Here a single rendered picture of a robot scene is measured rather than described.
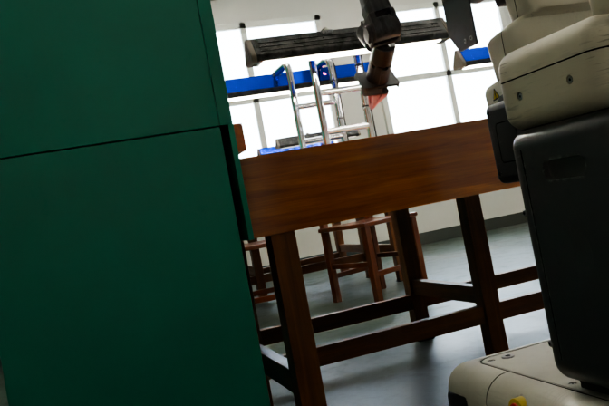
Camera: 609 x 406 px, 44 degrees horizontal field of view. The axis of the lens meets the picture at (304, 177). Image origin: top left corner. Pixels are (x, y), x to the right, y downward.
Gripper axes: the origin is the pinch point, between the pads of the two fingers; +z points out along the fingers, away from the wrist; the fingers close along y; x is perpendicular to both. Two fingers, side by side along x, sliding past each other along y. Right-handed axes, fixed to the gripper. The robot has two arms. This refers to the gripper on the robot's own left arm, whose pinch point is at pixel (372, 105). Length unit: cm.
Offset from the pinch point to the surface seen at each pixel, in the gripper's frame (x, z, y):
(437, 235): -272, 443, -271
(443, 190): 29.5, 4.5, -7.4
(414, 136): 18.5, -4.8, -2.6
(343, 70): -64, 39, -23
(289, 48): -24.9, -3.1, 14.7
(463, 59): -61, 40, -72
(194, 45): 0, -26, 48
